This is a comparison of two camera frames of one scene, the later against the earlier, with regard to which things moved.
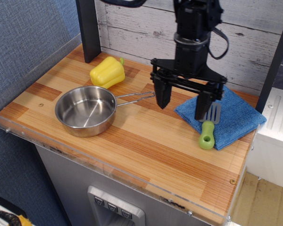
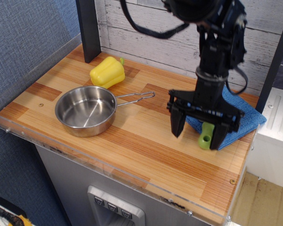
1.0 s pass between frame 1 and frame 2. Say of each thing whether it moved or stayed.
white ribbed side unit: stayed
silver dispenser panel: stayed
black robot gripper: moved
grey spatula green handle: stayed
